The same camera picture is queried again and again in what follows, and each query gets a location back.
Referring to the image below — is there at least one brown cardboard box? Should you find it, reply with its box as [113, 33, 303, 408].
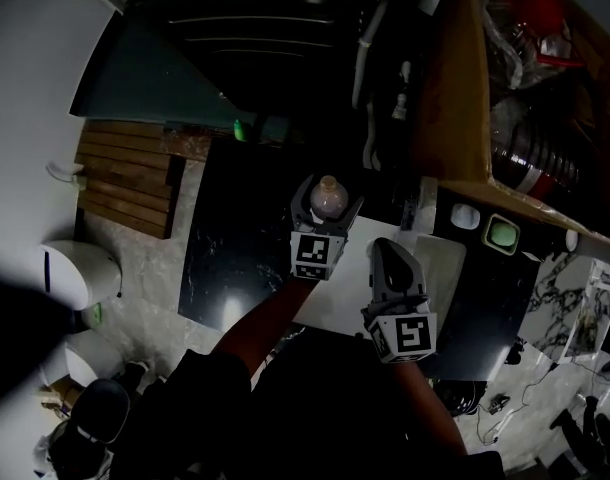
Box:
[408, 0, 610, 255]

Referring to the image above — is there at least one person's dark clothing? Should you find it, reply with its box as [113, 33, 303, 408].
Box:
[109, 327, 506, 480]

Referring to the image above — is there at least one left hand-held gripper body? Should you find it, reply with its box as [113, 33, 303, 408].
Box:
[289, 211, 354, 282]

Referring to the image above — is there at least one white soap dish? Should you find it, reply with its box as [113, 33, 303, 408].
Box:
[449, 202, 482, 232]

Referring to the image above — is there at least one white hose valve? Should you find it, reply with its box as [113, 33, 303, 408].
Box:
[392, 59, 413, 120]

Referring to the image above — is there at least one person's right forearm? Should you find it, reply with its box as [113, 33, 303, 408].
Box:
[389, 357, 469, 458]

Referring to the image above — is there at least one grey drain hose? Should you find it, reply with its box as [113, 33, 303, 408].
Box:
[351, 0, 390, 110]

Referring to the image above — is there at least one white toilet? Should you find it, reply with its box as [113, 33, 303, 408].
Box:
[38, 239, 124, 310]

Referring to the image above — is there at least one white sink basin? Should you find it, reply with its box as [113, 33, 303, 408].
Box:
[290, 214, 467, 337]

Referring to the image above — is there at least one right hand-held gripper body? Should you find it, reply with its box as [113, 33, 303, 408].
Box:
[360, 293, 439, 366]

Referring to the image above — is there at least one white wall fixture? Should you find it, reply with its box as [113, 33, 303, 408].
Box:
[46, 161, 87, 190]

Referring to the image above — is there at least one white marble-pattern box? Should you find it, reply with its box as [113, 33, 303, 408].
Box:
[516, 252, 610, 365]

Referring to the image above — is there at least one small pinkish bottle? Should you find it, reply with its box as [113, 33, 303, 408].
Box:
[309, 174, 350, 220]

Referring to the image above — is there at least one clear plastic bag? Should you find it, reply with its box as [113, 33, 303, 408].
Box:
[483, 0, 537, 90]

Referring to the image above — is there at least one wooden slat board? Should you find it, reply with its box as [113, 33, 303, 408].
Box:
[74, 120, 186, 242]

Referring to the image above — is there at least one red plastic item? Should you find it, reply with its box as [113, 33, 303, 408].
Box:
[504, 0, 587, 70]

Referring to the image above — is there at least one green soap dish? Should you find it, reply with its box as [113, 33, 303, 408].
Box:
[481, 212, 522, 257]

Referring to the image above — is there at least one black countertop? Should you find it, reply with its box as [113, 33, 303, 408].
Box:
[177, 137, 542, 384]

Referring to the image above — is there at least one person's left forearm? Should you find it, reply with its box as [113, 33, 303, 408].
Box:
[212, 275, 317, 372]

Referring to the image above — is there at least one black floor cable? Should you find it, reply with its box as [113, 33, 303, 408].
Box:
[473, 365, 566, 445]

